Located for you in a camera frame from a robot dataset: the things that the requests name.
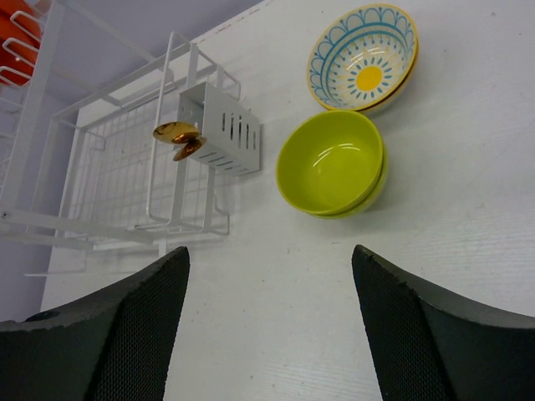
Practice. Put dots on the white wire dish rack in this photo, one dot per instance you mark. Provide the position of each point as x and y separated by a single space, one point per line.
93 178

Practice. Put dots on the lime green bowl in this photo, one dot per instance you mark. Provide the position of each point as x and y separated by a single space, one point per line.
371 197
330 163

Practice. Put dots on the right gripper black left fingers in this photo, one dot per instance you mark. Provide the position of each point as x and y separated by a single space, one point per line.
113 344

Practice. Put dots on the small brown object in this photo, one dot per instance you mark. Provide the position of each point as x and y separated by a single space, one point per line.
180 133

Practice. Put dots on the white floral ceramic bowl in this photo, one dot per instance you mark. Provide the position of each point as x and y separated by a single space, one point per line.
387 102

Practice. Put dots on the grey cutlery holder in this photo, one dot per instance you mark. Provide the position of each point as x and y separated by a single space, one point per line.
232 133

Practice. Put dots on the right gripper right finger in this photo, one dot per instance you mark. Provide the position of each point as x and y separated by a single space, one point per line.
429 343

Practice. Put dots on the orange bowl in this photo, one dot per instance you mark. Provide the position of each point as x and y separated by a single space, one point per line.
18 59
19 20

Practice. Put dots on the yellow sun pattern bowl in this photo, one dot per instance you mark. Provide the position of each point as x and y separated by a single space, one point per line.
362 58

